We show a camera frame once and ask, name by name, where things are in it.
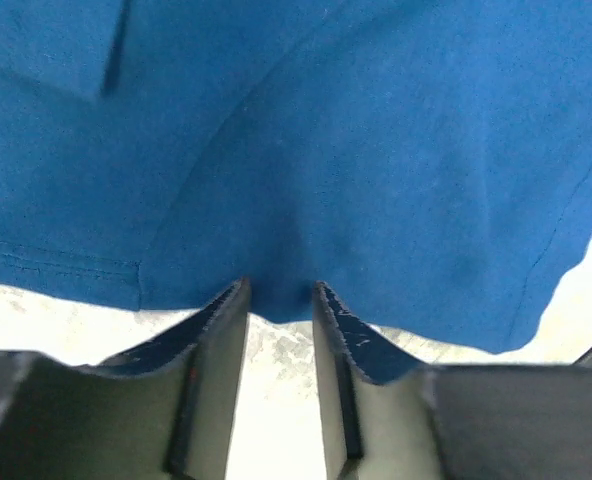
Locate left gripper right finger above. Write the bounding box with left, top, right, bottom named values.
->
left=312, top=282, right=592, bottom=479

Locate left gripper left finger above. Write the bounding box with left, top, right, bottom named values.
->
left=0, top=279, right=251, bottom=479

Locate blue t shirt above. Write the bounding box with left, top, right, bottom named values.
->
left=0, top=1, right=592, bottom=353

